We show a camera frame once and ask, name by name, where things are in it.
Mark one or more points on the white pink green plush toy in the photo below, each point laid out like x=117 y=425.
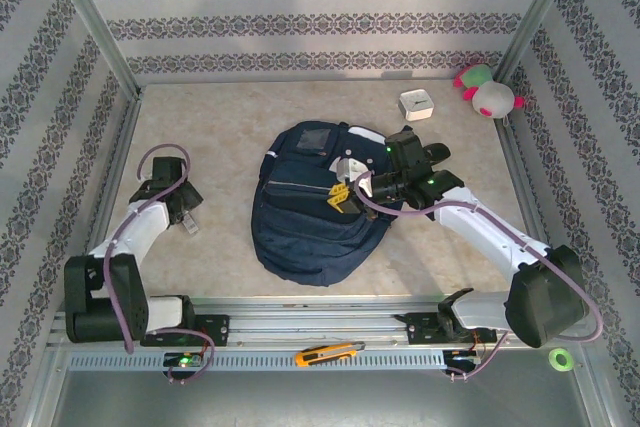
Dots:
x=492 y=99

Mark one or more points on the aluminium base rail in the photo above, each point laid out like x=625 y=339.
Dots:
x=320 y=319

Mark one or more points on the grey metal frame post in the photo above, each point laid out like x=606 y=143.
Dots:
x=537 y=17
x=95 y=32

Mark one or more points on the navy blue student backpack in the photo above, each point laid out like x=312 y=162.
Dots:
x=300 y=232

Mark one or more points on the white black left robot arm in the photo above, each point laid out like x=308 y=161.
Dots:
x=140 y=222

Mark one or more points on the white cube alarm clock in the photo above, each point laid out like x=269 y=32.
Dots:
x=415 y=104

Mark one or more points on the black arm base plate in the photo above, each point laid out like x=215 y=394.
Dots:
x=217 y=329
x=422 y=327

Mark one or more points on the yellow utility knife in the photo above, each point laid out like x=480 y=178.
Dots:
x=325 y=353

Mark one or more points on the small white grey stick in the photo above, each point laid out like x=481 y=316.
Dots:
x=191 y=227

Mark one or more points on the black computer mouse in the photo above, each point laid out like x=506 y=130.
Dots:
x=439 y=151

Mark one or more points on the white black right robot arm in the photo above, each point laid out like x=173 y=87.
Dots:
x=490 y=227

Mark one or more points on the green-lit controller board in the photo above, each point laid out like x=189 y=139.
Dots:
x=184 y=360
x=462 y=356

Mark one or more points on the green tape roll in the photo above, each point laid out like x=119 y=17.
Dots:
x=555 y=358

